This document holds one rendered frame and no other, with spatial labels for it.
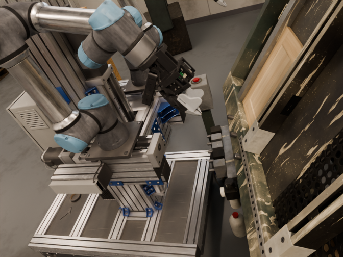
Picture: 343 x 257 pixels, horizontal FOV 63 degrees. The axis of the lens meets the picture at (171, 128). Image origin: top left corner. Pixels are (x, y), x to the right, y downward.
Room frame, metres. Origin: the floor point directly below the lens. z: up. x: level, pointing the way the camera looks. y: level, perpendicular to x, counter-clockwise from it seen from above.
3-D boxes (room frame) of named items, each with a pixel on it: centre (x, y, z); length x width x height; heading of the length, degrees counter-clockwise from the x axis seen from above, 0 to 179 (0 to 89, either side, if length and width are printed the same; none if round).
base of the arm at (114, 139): (1.05, 0.26, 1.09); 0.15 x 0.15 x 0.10
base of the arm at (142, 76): (1.49, 0.03, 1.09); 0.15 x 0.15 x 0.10
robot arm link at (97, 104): (1.04, 0.26, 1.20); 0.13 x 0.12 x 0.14; 140
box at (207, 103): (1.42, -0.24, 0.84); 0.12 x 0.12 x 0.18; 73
